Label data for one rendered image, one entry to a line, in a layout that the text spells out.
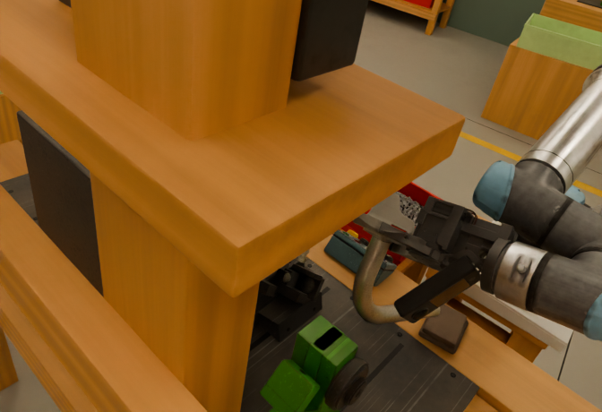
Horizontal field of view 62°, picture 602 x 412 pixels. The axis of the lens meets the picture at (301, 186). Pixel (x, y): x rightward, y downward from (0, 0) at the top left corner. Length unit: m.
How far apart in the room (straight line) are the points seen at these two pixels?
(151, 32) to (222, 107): 0.06
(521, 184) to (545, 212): 0.05
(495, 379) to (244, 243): 0.90
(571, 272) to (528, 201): 0.12
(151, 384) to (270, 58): 0.32
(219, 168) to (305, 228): 0.06
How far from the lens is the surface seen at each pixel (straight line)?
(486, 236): 0.68
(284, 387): 0.69
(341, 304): 1.11
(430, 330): 1.09
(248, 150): 0.32
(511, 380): 1.13
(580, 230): 0.71
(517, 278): 0.64
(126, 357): 0.53
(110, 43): 0.37
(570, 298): 0.63
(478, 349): 1.14
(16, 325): 1.11
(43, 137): 0.92
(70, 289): 0.60
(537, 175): 0.74
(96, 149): 0.34
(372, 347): 1.05
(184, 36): 0.30
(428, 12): 6.07
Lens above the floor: 1.71
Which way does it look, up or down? 35 degrees down
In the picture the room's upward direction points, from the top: 11 degrees clockwise
